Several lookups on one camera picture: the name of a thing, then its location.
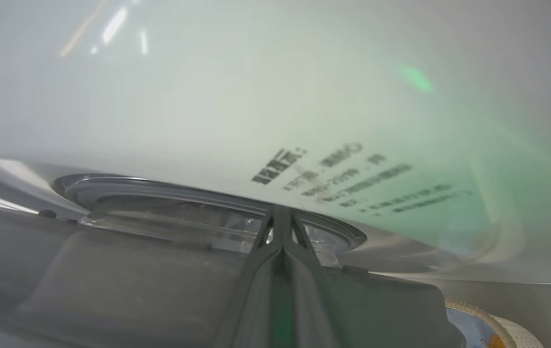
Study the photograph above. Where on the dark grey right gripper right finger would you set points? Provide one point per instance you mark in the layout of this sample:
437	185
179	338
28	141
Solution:
311	299

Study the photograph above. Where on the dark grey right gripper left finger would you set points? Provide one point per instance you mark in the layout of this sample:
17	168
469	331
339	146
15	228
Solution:
251	299

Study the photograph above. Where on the blue cartoon print garment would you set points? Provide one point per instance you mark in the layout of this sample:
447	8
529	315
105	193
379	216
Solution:
468	331

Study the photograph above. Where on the dark round glass washer door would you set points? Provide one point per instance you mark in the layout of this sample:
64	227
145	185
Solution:
87	290

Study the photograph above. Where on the cream perforated laundry basket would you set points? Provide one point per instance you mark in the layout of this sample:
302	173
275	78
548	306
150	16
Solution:
512	333

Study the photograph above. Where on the white front-load washing machine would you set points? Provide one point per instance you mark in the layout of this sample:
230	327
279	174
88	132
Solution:
207	96

